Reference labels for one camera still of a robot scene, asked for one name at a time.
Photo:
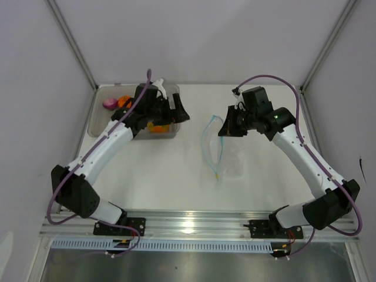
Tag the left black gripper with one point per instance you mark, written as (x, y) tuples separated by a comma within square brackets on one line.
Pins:
[(181, 116)]

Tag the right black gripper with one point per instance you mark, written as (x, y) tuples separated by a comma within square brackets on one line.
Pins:
[(229, 128)]

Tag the clear zip top bag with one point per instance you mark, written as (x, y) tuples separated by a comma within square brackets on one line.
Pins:
[(223, 155)]

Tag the orange toy pineapple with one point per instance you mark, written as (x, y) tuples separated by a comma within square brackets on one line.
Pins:
[(153, 129)]

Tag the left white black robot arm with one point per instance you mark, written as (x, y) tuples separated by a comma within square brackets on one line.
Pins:
[(72, 185)]

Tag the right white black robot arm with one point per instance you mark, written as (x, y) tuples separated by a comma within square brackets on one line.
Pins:
[(333, 195)]

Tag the small orange pumpkin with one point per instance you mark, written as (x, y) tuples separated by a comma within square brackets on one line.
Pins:
[(123, 100)]

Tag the purple red onion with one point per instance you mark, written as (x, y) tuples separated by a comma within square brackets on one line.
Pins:
[(110, 104)]

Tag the clear grey plastic bin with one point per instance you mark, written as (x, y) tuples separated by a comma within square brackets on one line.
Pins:
[(100, 116)]

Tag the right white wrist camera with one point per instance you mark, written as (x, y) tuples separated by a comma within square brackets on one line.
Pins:
[(239, 104)]

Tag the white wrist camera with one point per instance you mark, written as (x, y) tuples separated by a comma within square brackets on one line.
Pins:
[(159, 84), (239, 104)]

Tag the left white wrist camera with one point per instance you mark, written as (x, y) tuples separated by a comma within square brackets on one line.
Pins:
[(159, 84)]

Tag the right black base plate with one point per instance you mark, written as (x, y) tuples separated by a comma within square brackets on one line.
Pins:
[(266, 229)]

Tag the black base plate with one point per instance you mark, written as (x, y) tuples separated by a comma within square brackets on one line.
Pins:
[(266, 229), (137, 223)]

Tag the aluminium mounting rail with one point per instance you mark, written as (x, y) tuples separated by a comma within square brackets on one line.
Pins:
[(174, 225)]

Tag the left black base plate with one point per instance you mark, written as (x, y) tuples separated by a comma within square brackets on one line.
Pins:
[(137, 223)]

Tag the slotted white cable duct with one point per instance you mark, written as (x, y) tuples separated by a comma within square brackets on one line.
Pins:
[(163, 245)]

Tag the left aluminium frame post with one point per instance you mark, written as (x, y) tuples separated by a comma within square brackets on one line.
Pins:
[(70, 40)]

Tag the aluminium frame post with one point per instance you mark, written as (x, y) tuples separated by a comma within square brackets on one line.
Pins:
[(70, 40), (329, 43)]

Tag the right aluminium frame post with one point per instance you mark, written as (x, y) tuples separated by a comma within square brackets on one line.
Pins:
[(329, 43)]

